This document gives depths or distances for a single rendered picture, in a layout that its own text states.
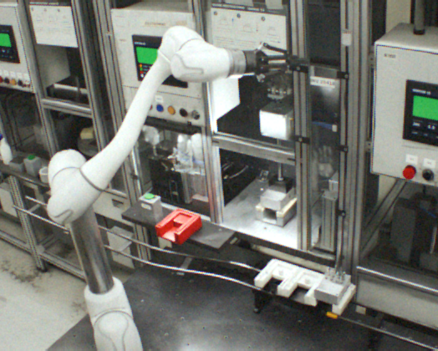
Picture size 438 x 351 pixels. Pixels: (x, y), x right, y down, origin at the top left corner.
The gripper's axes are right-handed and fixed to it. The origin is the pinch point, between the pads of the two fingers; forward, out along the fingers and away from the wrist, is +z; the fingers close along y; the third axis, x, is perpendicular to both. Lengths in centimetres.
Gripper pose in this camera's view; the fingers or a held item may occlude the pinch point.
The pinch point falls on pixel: (297, 61)
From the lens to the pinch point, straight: 181.3
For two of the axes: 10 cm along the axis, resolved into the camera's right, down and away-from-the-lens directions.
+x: -4.4, -3.9, 8.1
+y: 0.6, -9.1, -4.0
